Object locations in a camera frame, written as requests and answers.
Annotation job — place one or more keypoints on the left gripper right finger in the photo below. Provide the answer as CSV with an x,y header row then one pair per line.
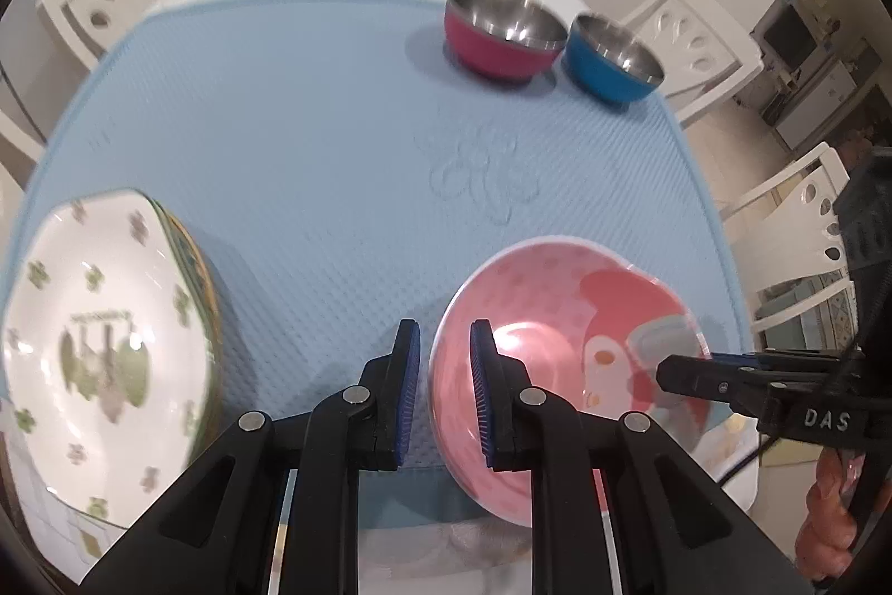
x,y
617,505

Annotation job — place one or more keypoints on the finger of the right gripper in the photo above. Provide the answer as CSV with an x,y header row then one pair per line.
x,y
769,385

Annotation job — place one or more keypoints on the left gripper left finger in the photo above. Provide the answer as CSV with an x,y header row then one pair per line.
x,y
274,501

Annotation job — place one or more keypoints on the pink cartoon bowl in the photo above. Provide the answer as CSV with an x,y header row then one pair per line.
x,y
588,326

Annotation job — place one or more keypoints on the blue steel bowl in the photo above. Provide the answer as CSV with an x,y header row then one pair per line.
x,y
609,61

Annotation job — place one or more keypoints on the pink steel bowl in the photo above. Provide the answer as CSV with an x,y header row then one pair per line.
x,y
507,40

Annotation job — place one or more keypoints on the right hand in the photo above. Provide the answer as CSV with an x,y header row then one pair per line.
x,y
822,547

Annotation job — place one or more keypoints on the white chair near right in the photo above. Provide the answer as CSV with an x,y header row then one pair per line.
x,y
799,239

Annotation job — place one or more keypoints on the white chair far right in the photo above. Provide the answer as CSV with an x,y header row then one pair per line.
x,y
706,54

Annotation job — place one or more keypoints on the light blue table mat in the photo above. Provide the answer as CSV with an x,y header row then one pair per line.
x,y
339,171

